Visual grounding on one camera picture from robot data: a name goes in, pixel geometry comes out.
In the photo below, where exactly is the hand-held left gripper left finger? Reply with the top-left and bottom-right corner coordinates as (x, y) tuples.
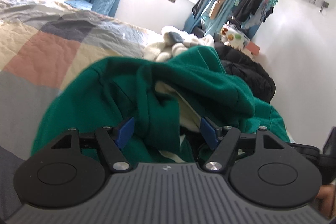
(51, 117), (135, 171)

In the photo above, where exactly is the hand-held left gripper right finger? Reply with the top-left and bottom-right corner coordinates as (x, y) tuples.
(200, 117), (286, 172)

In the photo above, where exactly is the green hoodie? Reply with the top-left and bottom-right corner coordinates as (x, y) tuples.
(31, 46), (290, 164)

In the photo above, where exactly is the person's right hand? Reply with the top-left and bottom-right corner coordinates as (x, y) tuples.
(316, 183), (336, 214)

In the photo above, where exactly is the black puffer jacket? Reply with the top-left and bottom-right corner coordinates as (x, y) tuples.
(214, 43), (276, 104)

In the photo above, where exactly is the white and blue fleece garment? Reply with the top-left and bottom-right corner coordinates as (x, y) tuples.
(144, 26), (216, 63)

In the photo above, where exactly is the pink box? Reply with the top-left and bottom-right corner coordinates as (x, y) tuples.
(245, 42), (261, 56)

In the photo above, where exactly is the fruit print pillow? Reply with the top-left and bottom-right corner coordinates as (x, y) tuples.
(222, 26), (250, 50)

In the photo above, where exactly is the patchwork bedspread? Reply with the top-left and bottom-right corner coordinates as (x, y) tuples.
(0, 0), (164, 215)

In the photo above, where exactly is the blue folded cloth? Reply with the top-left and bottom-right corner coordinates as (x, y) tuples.
(64, 0), (93, 11)

